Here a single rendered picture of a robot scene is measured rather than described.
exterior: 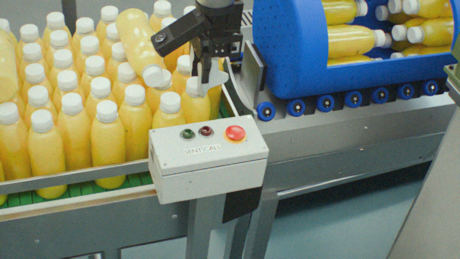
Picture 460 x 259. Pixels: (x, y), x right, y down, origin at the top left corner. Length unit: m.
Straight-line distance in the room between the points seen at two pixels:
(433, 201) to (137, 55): 0.75
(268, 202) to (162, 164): 0.65
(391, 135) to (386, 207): 1.02
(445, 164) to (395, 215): 1.19
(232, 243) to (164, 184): 0.97
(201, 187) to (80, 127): 0.26
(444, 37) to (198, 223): 0.73
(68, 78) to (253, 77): 0.43
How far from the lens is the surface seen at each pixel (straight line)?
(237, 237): 2.04
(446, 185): 1.45
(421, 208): 1.55
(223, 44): 1.17
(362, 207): 2.59
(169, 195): 1.14
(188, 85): 1.25
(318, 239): 2.43
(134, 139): 1.28
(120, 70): 1.28
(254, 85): 1.45
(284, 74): 1.39
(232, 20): 1.17
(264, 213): 1.73
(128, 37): 1.28
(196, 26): 1.14
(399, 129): 1.63
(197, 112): 1.27
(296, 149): 1.50
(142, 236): 1.42
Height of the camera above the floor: 1.90
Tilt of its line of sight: 43 degrees down
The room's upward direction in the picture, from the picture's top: 8 degrees clockwise
